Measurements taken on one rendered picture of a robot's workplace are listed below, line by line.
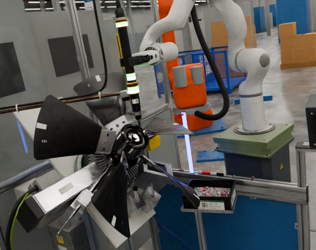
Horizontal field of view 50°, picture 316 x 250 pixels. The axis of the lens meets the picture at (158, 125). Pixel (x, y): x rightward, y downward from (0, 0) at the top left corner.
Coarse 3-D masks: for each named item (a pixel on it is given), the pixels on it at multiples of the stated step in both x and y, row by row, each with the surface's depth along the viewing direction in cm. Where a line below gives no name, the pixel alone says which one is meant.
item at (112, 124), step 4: (120, 116) 136; (124, 116) 136; (116, 120) 136; (120, 120) 136; (124, 120) 135; (108, 124) 136; (112, 124) 136; (120, 124) 135; (124, 124) 135; (108, 128) 136; (116, 128) 135; (120, 128) 134; (116, 132) 134
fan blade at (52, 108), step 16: (48, 96) 116; (48, 112) 115; (64, 112) 118; (48, 128) 114; (64, 128) 117; (80, 128) 120; (96, 128) 123; (48, 144) 114; (64, 144) 118; (80, 144) 121; (96, 144) 124
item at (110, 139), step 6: (102, 132) 125; (108, 132) 126; (114, 132) 127; (102, 138) 125; (108, 138) 127; (114, 138) 128; (102, 144) 126; (108, 144) 127; (96, 150) 125; (102, 150) 127; (108, 150) 128
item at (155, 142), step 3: (156, 135) 184; (153, 138) 182; (156, 138) 184; (159, 138) 187; (150, 141) 180; (153, 141) 182; (156, 141) 184; (159, 141) 187; (150, 144) 180; (153, 144) 182; (156, 144) 184; (159, 144) 187; (147, 147) 181; (150, 147) 180; (153, 147) 182; (150, 150) 181
